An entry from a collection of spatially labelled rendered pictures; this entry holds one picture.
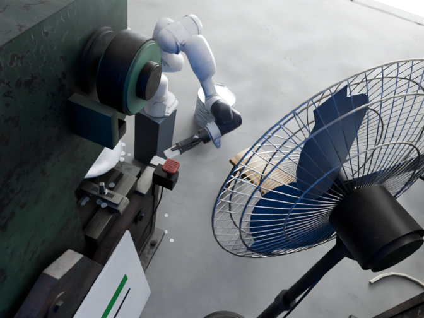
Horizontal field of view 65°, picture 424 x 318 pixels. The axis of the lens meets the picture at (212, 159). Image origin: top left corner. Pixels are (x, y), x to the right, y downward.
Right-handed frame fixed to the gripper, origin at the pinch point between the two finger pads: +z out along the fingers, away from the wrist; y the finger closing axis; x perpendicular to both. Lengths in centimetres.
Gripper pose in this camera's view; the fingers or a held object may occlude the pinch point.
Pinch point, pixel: (171, 153)
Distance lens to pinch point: 164.6
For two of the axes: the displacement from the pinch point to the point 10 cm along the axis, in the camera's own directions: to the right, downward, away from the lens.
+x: 4.7, 8.6, -1.8
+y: -0.1, -2.0, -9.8
